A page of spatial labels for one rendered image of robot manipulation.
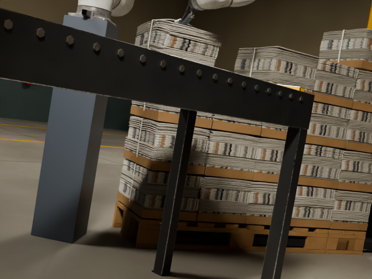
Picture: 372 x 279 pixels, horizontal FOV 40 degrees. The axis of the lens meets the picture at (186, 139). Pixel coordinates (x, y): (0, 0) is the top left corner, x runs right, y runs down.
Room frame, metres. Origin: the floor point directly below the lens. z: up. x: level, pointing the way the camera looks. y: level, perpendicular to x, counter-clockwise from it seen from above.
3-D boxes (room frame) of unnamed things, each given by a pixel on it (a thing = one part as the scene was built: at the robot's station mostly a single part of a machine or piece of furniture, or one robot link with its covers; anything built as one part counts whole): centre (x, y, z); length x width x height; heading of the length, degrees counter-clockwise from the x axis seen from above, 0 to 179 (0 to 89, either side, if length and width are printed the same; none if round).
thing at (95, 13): (2.36, 0.51, 1.03); 0.22 x 0.18 x 0.06; 174
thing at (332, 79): (2.99, -0.67, 0.95); 0.38 x 0.29 x 0.23; 27
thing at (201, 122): (2.80, -0.29, 0.40); 1.16 x 0.38 x 0.51; 117
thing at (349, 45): (3.13, -0.93, 0.65); 0.39 x 0.30 x 1.29; 27
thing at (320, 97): (2.99, -0.67, 0.86); 0.38 x 0.29 x 0.04; 27
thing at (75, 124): (2.38, 0.51, 0.50); 0.20 x 0.20 x 1.00; 84
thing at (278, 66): (2.86, -0.41, 0.95); 0.38 x 0.29 x 0.23; 27
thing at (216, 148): (2.80, -0.29, 0.42); 1.17 x 0.39 x 0.83; 117
